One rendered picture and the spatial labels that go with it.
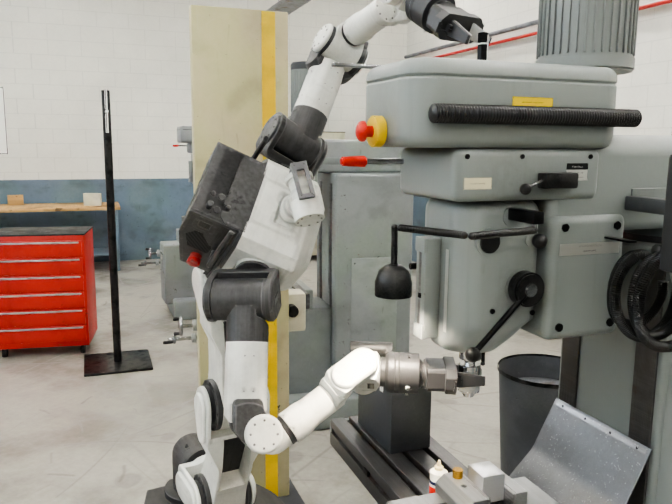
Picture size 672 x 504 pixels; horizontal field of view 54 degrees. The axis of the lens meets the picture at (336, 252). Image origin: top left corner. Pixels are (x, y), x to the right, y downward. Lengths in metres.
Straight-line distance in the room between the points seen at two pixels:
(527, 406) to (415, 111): 2.37
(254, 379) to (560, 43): 0.93
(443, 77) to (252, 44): 1.88
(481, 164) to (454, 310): 0.30
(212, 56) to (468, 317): 1.95
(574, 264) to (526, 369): 2.38
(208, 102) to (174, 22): 7.48
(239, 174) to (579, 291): 0.77
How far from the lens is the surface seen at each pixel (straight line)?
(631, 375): 1.66
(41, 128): 10.22
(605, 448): 1.73
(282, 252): 1.47
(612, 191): 1.48
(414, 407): 1.82
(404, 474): 1.76
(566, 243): 1.41
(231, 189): 1.50
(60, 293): 5.80
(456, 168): 1.25
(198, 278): 1.83
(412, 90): 1.22
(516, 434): 3.50
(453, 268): 1.34
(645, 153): 1.54
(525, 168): 1.33
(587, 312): 1.48
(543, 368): 3.79
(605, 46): 1.49
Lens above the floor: 1.74
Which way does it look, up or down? 9 degrees down
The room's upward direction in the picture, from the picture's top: straight up
